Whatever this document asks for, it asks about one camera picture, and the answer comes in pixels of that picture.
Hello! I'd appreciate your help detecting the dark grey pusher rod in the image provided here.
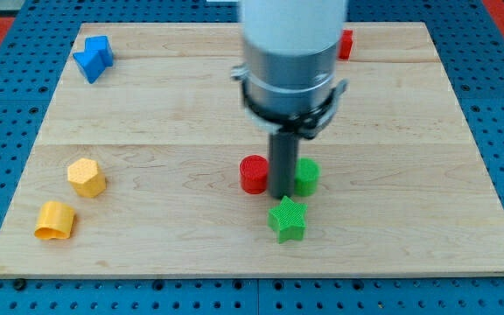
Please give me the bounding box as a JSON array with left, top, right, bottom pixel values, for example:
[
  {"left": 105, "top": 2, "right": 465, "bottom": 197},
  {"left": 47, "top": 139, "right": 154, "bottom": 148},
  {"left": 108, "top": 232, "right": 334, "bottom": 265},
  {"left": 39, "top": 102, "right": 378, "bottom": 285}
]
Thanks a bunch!
[{"left": 268, "top": 132, "right": 299, "bottom": 199}]

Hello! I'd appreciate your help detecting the red cylinder block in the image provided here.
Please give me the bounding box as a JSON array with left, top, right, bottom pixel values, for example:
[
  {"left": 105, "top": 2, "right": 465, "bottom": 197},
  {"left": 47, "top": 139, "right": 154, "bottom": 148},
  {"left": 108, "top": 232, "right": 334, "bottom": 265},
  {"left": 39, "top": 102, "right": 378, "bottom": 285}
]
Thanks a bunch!
[{"left": 239, "top": 155, "right": 269, "bottom": 194}]

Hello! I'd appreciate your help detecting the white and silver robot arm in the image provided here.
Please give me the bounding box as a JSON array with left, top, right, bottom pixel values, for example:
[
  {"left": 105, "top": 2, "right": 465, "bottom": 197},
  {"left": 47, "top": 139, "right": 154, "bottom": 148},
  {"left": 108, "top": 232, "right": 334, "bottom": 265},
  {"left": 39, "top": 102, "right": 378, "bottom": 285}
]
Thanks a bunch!
[{"left": 231, "top": 0, "right": 348, "bottom": 199}]

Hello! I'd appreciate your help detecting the green star block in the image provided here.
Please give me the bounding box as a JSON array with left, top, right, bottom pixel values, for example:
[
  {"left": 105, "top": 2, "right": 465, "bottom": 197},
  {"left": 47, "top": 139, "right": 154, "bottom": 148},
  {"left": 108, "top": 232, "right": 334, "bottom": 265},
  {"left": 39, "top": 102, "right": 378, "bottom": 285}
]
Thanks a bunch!
[{"left": 267, "top": 196, "right": 308, "bottom": 243}]

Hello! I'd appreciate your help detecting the red star block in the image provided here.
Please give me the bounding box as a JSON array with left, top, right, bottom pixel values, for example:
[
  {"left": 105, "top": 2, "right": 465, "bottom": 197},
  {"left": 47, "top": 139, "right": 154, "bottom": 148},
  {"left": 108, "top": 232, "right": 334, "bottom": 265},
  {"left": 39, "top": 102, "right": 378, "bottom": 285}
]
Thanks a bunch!
[{"left": 339, "top": 29, "right": 354, "bottom": 60}]

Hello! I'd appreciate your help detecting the green cylinder block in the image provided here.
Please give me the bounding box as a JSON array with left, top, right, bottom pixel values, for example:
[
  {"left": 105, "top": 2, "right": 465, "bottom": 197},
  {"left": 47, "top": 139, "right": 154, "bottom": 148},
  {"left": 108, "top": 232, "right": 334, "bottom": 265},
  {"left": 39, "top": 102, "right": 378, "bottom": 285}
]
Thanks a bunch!
[{"left": 295, "top": 157, "right": 320, "bottom": 197}]

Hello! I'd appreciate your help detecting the wooden board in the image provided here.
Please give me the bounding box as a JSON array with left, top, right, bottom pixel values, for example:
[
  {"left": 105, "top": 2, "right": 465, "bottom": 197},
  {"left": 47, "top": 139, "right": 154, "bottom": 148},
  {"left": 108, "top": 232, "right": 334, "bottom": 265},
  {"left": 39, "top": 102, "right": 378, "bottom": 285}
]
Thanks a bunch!
[{"left": 0, "top": 23, "right": 504, "bottom": 279}]

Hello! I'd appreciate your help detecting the yellow hexagon block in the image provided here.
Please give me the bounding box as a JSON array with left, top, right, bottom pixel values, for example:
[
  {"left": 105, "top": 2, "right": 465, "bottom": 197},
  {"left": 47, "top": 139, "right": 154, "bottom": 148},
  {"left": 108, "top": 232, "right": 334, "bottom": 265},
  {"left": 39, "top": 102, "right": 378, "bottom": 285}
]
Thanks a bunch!
[{"left": 67, "top": 157, "right": 107, "bottom": 198}]

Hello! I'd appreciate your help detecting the blue angular block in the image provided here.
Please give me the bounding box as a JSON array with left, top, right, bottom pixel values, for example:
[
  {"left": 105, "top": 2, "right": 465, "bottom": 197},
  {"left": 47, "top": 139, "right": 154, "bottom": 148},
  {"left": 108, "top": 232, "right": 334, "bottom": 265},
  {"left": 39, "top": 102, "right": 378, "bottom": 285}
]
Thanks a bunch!
[{"left": 73, "top": 35, "right": 114, "bottom": 84}]

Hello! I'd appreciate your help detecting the yellow heart block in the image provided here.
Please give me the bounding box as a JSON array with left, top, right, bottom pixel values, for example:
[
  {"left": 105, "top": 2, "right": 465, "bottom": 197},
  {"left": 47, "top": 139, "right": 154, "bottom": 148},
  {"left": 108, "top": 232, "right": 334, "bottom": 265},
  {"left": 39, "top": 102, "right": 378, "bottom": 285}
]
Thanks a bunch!
[{"left": 34, "top": 200, "right": 76, "bottom": 240}]

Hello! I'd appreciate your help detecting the black cable clamp ring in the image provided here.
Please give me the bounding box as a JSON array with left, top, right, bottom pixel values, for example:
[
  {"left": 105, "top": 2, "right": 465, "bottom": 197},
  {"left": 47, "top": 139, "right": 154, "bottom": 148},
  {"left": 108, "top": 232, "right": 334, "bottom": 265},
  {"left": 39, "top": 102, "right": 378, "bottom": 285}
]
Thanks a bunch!
[{"left": 230, "top": 64, "right": 349, "bottom": 140}]

